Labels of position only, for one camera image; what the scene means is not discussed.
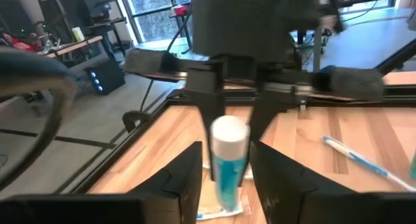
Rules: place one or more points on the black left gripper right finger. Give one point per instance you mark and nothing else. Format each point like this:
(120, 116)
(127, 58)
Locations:
(282, 185)

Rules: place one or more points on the blue white toothbrush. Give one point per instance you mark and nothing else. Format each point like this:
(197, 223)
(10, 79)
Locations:
(211, 214)

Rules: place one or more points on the small white yellow canister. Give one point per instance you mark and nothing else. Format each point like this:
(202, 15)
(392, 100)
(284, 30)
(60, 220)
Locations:
(78, 34)

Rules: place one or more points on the wooden desk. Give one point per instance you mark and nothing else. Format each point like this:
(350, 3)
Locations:
(74, 46)

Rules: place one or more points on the black computer blue lights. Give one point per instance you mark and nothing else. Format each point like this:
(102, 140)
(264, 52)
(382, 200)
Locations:
(107, 78)

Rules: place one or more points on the black frame bracket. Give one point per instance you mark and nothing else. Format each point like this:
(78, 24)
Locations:
(130, 118)

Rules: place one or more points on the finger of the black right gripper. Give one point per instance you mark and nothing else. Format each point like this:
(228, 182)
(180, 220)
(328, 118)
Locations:
(208, 91)
(273, 104)

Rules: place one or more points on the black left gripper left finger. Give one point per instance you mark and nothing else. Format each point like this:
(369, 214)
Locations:
(182, 191)

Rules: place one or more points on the person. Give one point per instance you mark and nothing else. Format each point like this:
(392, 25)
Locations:
(22, 45)

